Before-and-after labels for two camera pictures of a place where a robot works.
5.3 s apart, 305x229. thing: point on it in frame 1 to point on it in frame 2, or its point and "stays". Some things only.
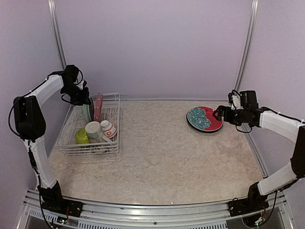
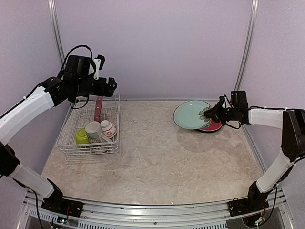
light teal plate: [88, 111] to [190, 114]
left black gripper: [83, 100] to [102, 91]
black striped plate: [203, 131] stays
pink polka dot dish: [98, 107] stays
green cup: [81, 137] stays
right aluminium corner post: [252, 26] stays
